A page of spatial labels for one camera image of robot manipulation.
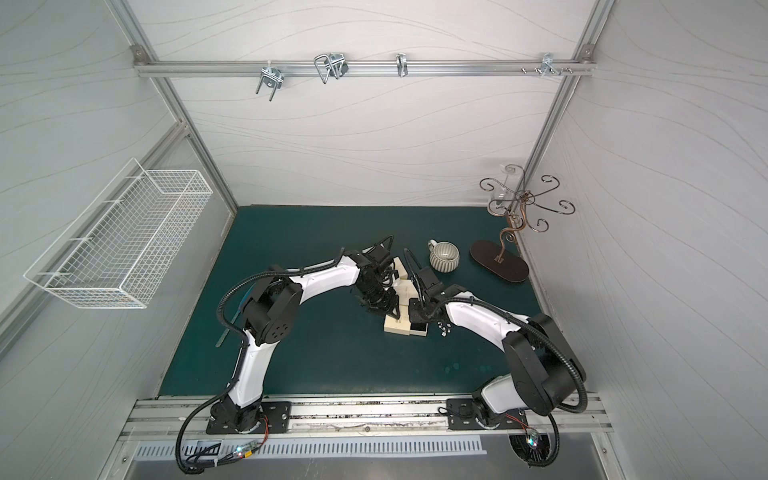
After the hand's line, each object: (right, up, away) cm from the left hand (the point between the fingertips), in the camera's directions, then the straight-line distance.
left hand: (393, 316), depth 89 cm
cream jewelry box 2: (+4, +7, +4) cm, 9 cm away
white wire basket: (-64, +21, -21) cm, 71 cm away
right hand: (+7, +2, +1) cm, 7 cm away
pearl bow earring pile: (+16, -4, 0) cm, 16 cm away
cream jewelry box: (+3, -2, -2) cm, 4 cm away
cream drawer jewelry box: (+3, +12, +9) cm, 15 cm away
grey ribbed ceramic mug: (+18, +17, +16) cm, 29 cm away
